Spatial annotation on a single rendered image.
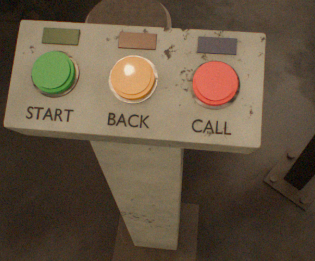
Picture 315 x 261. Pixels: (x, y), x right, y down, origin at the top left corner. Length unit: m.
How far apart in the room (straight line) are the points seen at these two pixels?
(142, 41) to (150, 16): 0.16
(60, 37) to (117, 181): 0.21
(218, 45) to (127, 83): 0.09
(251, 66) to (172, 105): 0.08
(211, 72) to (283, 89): 0.80
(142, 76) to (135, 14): 0.20
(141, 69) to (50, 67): 0.08
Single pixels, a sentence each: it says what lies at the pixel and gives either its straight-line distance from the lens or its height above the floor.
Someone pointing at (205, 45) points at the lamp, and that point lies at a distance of 0.34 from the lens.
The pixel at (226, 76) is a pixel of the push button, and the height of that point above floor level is 0.61.
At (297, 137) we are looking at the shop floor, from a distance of 1.04.
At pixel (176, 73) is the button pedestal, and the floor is 0.60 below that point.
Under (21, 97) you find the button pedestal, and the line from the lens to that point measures 0.36.
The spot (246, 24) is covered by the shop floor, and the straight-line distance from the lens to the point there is 1.27.
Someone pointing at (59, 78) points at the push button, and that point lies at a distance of 0.34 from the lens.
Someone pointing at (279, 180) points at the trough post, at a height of 0.01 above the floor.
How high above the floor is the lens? 0.87
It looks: 60 degrees down
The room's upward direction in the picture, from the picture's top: 4 degrees counter-clockwise
